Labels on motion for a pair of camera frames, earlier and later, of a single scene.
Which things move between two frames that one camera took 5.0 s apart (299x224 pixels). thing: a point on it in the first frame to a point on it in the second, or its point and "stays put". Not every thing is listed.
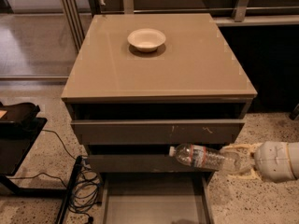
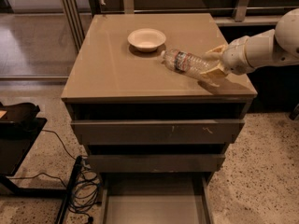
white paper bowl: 147,39 stays put
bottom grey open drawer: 157,198 stays put
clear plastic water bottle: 213,158 to 188,63
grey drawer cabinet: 142,84 stays put
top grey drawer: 157,132 stays put
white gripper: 270,161 to 234,57
